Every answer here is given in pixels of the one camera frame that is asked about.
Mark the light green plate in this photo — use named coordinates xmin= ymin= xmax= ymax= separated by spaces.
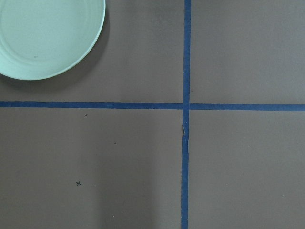
xmin=0 ymin=0 xmax=106 ymax=81

